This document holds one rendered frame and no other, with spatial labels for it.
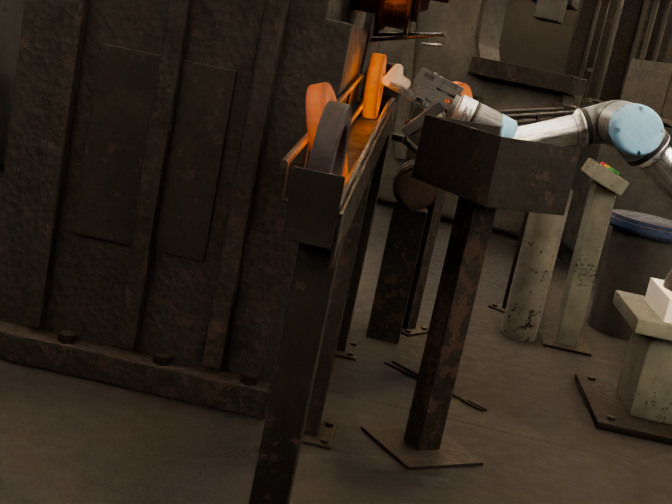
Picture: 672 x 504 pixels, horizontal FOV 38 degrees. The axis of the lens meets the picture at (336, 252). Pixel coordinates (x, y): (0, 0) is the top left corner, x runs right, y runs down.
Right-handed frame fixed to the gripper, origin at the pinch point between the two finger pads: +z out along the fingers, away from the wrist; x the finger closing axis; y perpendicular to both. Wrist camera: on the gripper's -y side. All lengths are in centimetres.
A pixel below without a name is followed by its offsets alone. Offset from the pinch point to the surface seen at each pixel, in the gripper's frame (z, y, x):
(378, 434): -37, -68, 33
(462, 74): -26, 6, -283
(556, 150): -40, 6, 42
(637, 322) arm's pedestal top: -87, -26, -10
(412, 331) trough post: -42, -68, -55
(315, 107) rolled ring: 3, -4, 81
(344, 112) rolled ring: -2, -1, 96
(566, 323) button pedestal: -88, -48, -79
